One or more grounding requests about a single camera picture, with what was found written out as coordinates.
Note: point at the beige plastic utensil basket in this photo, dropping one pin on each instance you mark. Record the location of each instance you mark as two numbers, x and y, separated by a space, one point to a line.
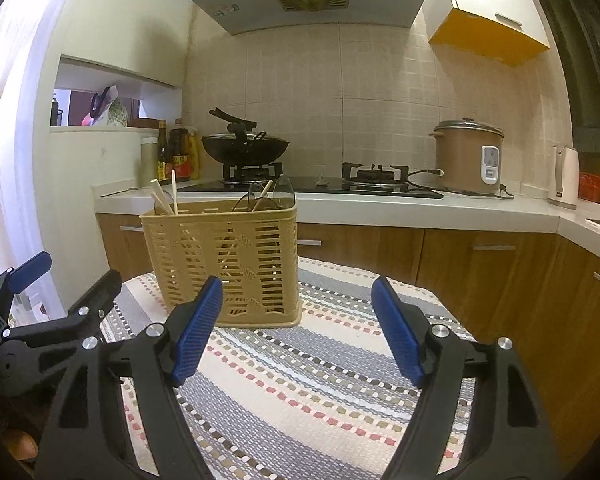
252 252

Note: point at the left hand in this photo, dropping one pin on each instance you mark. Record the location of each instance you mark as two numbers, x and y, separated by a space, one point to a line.
21 446

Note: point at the orange wall cabinet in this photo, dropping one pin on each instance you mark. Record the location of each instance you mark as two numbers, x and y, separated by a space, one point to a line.
509 31

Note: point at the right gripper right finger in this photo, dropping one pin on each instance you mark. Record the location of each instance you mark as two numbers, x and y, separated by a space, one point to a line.
508 434

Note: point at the brown rice cooker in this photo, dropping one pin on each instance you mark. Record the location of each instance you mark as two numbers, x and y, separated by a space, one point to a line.
469 154

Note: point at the black wok with lid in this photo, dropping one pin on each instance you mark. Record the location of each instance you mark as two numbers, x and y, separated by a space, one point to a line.
241 145

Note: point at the red label sauce bottle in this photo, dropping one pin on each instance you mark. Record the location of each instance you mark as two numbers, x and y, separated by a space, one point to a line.
179 138

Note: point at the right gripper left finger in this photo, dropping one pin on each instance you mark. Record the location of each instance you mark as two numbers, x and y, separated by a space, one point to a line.
87 434

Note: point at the striped woven table mat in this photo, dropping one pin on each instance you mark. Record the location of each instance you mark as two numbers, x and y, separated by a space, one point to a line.
320 400

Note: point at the wooden chopstick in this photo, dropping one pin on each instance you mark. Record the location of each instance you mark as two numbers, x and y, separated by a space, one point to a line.
174 191

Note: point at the clear plastic spoon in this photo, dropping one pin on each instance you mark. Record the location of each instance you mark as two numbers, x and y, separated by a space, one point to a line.
248 201
282 193

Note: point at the black gas stove top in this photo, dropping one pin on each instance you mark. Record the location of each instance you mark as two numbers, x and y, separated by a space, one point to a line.
353 179

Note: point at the dark soy sauce bottle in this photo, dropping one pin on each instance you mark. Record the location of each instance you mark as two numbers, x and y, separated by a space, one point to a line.
165 156

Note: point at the white electric kettle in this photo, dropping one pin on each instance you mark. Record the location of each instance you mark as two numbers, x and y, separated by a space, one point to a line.
564 177

